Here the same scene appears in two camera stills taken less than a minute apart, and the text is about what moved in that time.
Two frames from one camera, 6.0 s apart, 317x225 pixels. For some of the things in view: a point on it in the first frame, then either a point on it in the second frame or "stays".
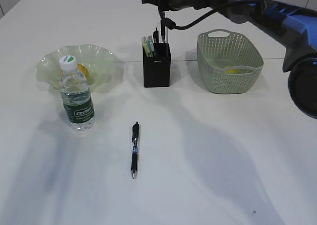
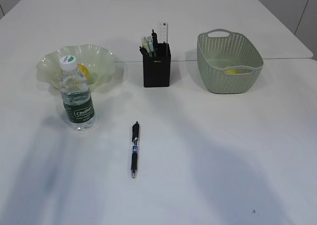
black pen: x=163 y=30 → x=143 y=50
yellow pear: x=82 y=70 stays
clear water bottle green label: x=76 y=95 stays
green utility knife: x=150 y=46 stays
